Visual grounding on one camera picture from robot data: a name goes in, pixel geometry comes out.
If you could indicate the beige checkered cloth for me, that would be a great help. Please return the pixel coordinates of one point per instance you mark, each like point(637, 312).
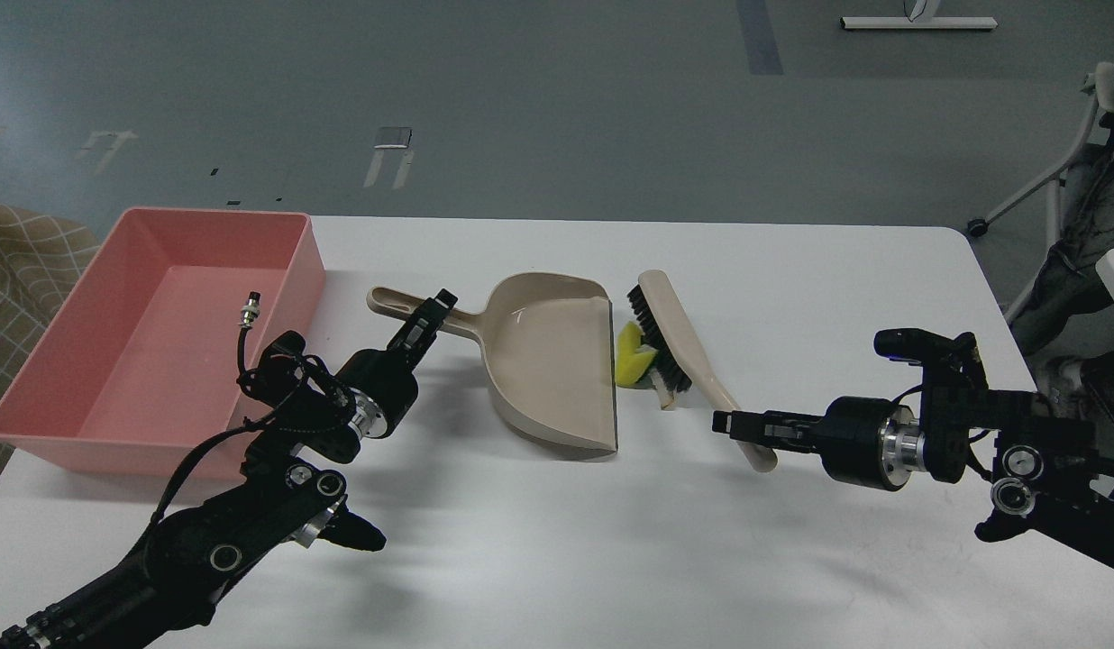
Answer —
point(41, 260)

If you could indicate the yellow green sponge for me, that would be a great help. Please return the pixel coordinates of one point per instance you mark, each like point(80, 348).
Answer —
point(634, 356)

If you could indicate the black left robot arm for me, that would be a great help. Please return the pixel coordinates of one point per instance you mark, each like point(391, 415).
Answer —
point(184, 563)

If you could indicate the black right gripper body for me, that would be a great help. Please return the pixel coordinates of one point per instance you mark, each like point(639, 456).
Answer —
point(853, 439)

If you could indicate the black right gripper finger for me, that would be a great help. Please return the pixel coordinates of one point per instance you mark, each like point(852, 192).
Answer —
point(788, 431)

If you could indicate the pink plastic bin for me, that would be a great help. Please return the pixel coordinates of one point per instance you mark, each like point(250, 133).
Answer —
point(139, 366)

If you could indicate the white table base bar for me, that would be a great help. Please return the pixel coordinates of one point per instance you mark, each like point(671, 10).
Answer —
point(922, 16)

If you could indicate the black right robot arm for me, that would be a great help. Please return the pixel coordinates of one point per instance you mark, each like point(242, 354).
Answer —
point(1045, 472)

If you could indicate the small beige stick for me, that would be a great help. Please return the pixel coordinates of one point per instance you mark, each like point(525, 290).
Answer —
point(665, 396)

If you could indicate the person in teal sweater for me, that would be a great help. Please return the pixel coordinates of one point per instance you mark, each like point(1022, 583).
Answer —
point(1068, 284)

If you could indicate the beige hand brush black bristles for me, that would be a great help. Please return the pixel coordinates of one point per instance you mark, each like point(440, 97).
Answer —
point(681, 362)

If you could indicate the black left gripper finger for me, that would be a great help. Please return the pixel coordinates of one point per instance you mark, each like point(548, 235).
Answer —
point(441, 306)
point(414, 336)

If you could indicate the beige plastic dustpan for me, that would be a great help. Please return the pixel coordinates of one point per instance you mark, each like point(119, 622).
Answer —
point(546, 345)

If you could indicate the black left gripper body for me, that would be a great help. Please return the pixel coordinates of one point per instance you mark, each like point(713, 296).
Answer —
point(383, 387)

